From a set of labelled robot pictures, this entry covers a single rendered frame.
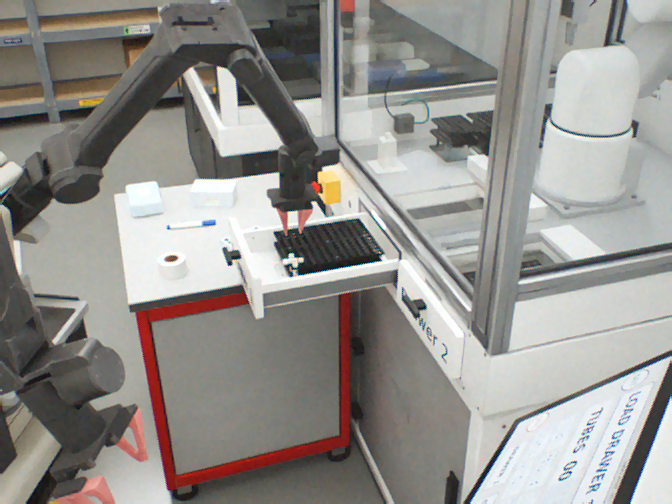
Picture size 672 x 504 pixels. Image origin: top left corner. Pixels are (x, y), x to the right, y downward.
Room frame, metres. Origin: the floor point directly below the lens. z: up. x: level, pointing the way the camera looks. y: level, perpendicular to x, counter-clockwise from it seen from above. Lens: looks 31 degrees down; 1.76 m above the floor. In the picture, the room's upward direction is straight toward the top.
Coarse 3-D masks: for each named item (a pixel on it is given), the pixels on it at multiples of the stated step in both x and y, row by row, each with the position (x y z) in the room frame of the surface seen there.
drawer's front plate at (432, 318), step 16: (400, 272) 1.34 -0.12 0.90; (416, 272) 1.30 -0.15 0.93; (400, 288) 1.34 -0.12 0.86; (416, 288) 1.26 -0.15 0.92; (400, 304) 1.34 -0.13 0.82; (432, 304) 1.19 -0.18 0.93; (432, 320) 1.18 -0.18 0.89; (448, 320) 1.13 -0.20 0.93; (432, 336) 1.17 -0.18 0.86; (448, 336) 1.11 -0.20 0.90; (432, 352) 1.17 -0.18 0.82; (448, 352) 1.11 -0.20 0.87; (448, 368) 1.10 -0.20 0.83
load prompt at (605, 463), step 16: (624, 400) 0.67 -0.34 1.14; (640, 400) 0.65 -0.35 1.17; (624, 416) 0.63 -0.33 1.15; (640, 416) 0.61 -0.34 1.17; (608, 432) 0.62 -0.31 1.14; (624, 432) 0.60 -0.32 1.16; (608, 448) 0.58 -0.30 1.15; (624, 448) 0.57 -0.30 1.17; (592, 464) 0.57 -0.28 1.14; (608, 464) 0.55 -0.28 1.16; (592, 480) 0.54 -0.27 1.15; (608, 480) 0.52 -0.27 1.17; (576, 496) 0.53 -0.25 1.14; (592, 496) 0.51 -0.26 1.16
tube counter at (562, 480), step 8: (584, 456) 0.60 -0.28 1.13; (560, 464) 0.61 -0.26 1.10; (568, 464) 0.60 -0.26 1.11; (576, 464) 0.59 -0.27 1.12; (560, 472) 0.60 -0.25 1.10; (568, 472) 0.58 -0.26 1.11; (576, 472) 0.57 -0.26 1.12; (552, 480) 0.59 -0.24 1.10; (560, 480) 0.58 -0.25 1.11; (568, 480) 0.57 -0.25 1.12; (552, 488) 0.57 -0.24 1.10; (560, 488) 0.56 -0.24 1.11; (568, 488) 0.55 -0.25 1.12; (544, 496) 0.56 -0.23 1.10; (552, 496) 0.56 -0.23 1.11; (560, 496) 0.55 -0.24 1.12
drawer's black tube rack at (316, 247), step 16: (320, 224) 1.57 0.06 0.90; (336, 224) 1.57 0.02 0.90; (352, 224) 1.58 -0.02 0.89; (288, 240) 1.50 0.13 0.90; (304, 240) 1.49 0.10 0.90; (320, 240) 1.49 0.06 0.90; (336, 240) 1.49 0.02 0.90; (352, 240) 1.49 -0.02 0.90; (368, 240) 1.49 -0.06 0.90; (304, 256) 1.42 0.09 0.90; (320, 256) 1.42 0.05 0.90; (336, 256) 1.41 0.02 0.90; (352, 256) 1.42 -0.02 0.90; (368, 256) 1.42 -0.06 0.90; (288, 272) 1.40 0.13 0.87; (304, 272) 1.39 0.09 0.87
